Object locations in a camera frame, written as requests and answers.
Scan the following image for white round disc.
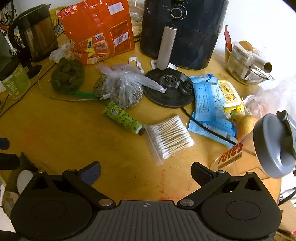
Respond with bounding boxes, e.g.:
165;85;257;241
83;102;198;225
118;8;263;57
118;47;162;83
16;170;34;194

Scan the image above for cotton swab pack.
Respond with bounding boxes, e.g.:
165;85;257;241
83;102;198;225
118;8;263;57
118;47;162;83
144;115;194;166

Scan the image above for clear shaker bottle grey lid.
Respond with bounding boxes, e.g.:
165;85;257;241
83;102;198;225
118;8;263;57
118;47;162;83
210;110;295;180

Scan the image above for green hand cream tube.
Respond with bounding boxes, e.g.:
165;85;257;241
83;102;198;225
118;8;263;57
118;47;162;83
102;101;145;136

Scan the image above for blue snack packets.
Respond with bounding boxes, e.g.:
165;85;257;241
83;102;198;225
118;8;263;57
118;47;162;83
188;73;236;148

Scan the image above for yellow onion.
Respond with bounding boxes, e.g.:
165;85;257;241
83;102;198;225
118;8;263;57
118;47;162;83
236;115;258;141

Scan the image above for green paper cup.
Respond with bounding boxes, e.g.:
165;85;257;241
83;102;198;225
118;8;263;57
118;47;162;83
1;59;31;99

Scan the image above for yellow snack packet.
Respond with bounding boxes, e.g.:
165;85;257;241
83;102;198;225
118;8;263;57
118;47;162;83
218;80;245;118

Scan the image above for black kettle base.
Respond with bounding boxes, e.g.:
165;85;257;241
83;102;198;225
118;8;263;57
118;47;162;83
143;68;195;108

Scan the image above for clear plastic bag of seeds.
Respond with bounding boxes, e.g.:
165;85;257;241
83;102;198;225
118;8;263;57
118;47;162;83
93;64;167;109

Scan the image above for green net bag of fruit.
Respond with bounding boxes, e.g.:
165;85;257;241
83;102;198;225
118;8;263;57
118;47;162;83
50;57;98;100

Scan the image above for glass bowl with items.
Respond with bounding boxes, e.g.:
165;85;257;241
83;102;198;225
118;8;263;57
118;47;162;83
224;25;273;85

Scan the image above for white tissue bundle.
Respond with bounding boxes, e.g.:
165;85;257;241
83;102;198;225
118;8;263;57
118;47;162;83
49;43;74;63

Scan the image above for steel electric kettle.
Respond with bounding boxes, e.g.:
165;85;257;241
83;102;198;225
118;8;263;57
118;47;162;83
8;4;58;62

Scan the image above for orange snack bag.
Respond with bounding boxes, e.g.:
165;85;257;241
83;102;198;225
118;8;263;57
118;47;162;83
58;1;134;65

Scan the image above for black air fryer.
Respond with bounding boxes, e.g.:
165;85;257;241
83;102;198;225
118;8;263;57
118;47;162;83
140;0;229;70

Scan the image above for grey air fryer handle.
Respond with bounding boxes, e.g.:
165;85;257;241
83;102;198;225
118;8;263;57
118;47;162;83
156;26;178;70

